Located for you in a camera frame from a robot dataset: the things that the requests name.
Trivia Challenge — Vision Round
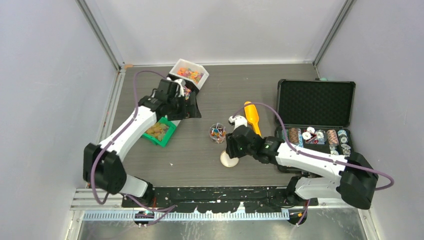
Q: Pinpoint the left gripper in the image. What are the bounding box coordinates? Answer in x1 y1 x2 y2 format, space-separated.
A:
167 92 201 122

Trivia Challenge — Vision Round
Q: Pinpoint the yellow plastic scoop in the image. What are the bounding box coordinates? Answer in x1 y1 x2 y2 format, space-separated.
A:
244 101 262 136

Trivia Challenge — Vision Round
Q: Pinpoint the clear plastic jar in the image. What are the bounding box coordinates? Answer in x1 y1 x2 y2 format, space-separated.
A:
208 122 227 144

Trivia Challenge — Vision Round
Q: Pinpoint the green candy bin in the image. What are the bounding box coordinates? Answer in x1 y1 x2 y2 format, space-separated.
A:
141 117 177 148

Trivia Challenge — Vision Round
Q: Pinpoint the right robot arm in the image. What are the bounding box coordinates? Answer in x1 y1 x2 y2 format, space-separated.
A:
225 115 378 210

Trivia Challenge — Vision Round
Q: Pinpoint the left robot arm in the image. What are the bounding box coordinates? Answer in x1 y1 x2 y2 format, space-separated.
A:
83 78 201 207

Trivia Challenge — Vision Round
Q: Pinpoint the black swirl lollipop bin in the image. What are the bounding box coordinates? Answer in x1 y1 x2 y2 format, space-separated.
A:
164 75 198 103

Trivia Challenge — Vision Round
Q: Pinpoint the white gummy candy bin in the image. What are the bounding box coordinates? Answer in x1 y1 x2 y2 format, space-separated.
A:
169 58 210 90

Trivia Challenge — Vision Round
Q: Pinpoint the black poker chip case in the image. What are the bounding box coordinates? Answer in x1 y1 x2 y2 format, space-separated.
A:
274 79 356 157

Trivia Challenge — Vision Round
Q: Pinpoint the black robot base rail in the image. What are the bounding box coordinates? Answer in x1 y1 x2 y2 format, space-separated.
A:
121 186 306 214

